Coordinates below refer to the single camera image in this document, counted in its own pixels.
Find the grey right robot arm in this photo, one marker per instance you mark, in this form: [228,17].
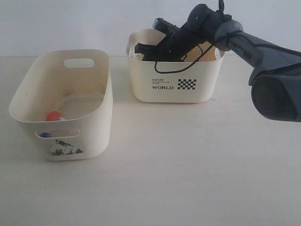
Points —
[276,77]

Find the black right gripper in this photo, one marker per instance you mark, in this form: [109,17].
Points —
[201,26]

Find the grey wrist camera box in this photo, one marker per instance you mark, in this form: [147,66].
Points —
[164,26]

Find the orange-capped object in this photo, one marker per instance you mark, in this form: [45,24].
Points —
[55,116]

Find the cream plastic bin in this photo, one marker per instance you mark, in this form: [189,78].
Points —
[76,83]

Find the cream bin with WORLD label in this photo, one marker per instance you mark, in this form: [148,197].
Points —
[190,81]

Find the small blue-capped object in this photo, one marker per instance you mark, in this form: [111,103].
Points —
[45,135]

